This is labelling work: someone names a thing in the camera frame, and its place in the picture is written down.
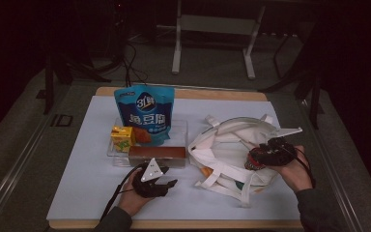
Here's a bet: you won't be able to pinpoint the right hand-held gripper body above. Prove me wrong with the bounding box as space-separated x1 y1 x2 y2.
258 127 303 167

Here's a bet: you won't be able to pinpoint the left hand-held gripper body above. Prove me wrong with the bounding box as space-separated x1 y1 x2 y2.
131 158 170 199

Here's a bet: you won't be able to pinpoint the red round can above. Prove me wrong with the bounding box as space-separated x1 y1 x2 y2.
244 148 268 171

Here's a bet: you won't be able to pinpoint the long brown box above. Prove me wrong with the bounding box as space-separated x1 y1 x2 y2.
128 146 186 160

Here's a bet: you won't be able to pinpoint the white patterned tote bag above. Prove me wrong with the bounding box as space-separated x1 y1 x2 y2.
187 114 286 208

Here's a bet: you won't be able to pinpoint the clear plastic tray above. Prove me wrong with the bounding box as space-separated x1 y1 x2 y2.
106 116 189 169

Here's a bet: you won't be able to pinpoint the yellow drink carton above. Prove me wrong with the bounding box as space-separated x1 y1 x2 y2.
110 126 136 154

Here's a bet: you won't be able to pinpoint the blue snack pouch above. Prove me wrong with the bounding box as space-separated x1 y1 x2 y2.
114 84 176 147

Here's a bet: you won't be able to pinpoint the person's left hand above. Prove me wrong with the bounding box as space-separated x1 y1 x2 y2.
118 177 153 217

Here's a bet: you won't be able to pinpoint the person's right hand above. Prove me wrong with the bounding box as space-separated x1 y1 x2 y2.
269 144 314 194

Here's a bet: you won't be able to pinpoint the black metal stand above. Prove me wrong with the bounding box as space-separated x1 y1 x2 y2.
259 32 326 131
43 56 112 115

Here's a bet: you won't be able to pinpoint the black floor plate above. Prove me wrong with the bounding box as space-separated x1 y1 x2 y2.
50 113 74 128

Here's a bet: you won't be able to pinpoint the white metal stand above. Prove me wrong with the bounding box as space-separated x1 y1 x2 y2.
171 0 267 81

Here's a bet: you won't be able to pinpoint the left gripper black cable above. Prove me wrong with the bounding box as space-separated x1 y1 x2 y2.
100 163 143 223

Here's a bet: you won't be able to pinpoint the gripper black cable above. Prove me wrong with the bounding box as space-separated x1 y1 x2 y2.
288 148 317 189
100 163 143 223

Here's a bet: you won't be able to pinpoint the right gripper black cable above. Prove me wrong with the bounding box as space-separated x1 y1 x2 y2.
288 148 317 189

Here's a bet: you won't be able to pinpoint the black floor cables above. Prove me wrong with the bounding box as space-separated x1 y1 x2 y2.
121 42 150 89

